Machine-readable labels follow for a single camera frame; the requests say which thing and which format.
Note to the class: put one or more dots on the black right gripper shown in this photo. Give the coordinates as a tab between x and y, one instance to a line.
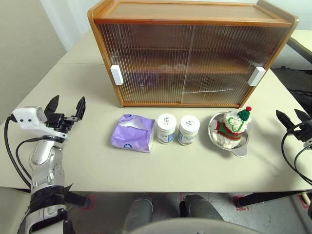
304	132

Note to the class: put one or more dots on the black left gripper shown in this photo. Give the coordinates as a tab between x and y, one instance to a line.
58	120

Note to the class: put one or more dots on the purple tissue pack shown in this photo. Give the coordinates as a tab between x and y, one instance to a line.
131	136

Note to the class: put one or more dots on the ribbed glass sliding door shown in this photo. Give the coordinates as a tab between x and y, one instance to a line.
146	61
231	61

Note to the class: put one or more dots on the white labelled jar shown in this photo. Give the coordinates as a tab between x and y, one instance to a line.
189	129
166	126

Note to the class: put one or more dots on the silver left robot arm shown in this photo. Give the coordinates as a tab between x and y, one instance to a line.
41	156

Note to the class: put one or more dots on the wooden cabinet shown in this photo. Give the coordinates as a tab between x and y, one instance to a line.
170	12

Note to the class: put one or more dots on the green heart carabiner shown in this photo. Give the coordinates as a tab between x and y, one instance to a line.
229	122

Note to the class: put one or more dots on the white plush toy green hat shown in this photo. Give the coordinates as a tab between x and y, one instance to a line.
226	129

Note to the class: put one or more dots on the black table leg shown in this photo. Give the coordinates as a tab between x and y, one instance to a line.
268	198
78	198

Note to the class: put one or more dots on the dark grey rounded shape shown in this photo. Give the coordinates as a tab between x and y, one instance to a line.
200	209
139	212

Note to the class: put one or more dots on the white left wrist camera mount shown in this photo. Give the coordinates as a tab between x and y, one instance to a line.
26	117

